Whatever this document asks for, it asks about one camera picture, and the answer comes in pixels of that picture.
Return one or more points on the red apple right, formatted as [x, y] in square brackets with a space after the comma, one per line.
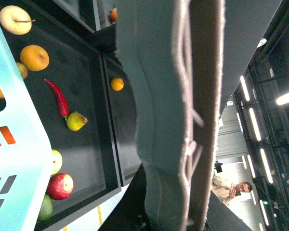
[60, 186]

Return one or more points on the cream pear with stem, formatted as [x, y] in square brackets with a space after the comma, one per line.
[16, 20]

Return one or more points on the red chili pepper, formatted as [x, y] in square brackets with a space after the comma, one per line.
[61, 101]

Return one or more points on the small yellow-green pear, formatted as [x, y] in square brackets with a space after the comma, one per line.
[75, 121]

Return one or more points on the brown kiwi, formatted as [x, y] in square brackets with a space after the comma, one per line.
[22, 69]

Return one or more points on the green avocado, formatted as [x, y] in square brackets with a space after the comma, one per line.
[46, 209]

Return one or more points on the small tangerine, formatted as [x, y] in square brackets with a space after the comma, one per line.
[117, 84]

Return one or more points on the person in beige shirt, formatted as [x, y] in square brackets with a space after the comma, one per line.
[226, 190]

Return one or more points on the green apple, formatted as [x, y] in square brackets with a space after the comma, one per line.
[57, 161]

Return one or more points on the black metal shelf rack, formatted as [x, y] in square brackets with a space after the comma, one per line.
[89, 155]

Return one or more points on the large light blue basket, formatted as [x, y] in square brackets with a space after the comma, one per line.
[25, 150]

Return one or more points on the golden yellow pear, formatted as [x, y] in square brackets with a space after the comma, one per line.
[34, 57]

